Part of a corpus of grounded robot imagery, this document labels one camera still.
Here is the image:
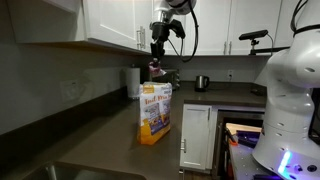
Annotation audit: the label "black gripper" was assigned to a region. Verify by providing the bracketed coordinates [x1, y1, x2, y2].
[149, 20, 172, 65]

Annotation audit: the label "large white orange snack package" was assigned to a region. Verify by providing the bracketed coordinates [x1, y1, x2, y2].
[137, 81, 173, 146]

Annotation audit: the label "silver toaster oven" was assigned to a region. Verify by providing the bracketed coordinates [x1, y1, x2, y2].
[143, 68, 181, 92]

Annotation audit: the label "white paper towel roll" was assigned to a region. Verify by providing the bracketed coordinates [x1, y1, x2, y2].
[125, 67, 142, 99]

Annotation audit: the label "steel electric kettle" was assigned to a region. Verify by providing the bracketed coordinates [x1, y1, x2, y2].
[194, 74, 211, 93]

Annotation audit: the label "white upper cabinets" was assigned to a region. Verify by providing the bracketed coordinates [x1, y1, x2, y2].
[6, 0, 301, 56]

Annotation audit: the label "white lower cabinet door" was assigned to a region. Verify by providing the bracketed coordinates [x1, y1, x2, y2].
[179, 103, 214, 172]

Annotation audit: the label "orange black clamp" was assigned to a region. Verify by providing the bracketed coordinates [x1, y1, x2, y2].
[226, 128, 239, 147]

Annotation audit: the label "wooden table top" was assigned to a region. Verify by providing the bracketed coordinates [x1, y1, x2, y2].
[225, 122, 263, 134]

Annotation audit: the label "steel kitchen sink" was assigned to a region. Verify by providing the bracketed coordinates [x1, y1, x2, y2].
[19, 161, 148, 180]

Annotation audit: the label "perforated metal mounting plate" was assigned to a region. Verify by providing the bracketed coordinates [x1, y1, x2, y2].
[228, 143, 278, 180]

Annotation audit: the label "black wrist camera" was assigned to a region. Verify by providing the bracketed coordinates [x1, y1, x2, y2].
[169, 19, 187, 40]

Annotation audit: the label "black camera bar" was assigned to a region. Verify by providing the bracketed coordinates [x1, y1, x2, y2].
[238, 29, 269, 56]

